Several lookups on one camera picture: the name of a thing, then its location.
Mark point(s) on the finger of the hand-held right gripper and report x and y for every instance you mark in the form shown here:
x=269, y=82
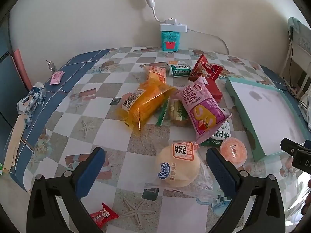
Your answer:
x=290, y=145

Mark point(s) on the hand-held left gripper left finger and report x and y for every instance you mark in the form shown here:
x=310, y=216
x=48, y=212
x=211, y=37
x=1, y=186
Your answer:
x=91, y=168

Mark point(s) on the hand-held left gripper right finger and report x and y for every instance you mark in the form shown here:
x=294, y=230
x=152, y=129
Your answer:
x=220, y=168

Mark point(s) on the orange jelly cup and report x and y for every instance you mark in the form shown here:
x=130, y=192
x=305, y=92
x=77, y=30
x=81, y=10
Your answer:
x=233, y=151

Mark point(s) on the white packet green trim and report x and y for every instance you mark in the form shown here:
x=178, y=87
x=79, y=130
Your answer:
x=223, y=131

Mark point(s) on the clear packet pale round cake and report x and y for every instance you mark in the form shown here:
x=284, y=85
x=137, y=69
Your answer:
x=177, y=167

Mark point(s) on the teal shallow box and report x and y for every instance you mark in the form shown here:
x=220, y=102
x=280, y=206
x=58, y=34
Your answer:
x=263, y=111

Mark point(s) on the pink swiss roll packet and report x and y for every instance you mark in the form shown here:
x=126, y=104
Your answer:
x=203, y=111

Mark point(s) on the green-edged cookie packet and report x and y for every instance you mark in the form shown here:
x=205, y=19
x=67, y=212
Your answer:
x=176, y=116

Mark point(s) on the dark red packet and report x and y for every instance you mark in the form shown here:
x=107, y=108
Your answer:
x=215, y=89

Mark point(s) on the yellow cake packet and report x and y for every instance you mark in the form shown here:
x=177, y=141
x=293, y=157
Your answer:
x=143, y=102

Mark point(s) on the red snack packet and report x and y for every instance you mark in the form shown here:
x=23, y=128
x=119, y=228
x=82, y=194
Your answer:
x=205, y=69

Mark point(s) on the orange white bread packet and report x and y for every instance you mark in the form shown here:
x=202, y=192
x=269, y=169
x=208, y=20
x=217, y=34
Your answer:
x=155, y=74

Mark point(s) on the small red candy packet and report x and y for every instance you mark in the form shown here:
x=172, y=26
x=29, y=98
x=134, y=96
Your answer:
x=103, y=216

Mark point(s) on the white chair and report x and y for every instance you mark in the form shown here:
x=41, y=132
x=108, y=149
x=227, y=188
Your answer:
x=297, y=70

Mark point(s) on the blue white crumpled wrapper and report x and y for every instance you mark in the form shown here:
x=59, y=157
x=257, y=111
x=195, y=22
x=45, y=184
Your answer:
x=30, y=100

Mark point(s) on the pink wrapped candy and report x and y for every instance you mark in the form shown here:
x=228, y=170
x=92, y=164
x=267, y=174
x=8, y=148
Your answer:
x=57, y=77

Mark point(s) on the green white biscuit packet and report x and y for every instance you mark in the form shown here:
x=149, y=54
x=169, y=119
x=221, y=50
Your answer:
x=179, y=70

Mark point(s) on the silver wrapped candy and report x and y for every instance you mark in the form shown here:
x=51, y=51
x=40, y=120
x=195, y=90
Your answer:
x=51, y=65

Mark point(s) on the teal cloth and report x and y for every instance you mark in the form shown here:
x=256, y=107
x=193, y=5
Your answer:
x=301, y=34

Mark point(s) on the dark cabinet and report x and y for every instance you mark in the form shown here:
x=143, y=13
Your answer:
x=7, y=82

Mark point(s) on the pink roll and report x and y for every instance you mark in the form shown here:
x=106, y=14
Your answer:
x=20, y=65

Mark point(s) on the teal tin box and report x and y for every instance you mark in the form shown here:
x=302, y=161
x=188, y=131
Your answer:
x=170, y=40

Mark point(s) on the white power strip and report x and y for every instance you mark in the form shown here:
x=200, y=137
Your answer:
x=173, y=26

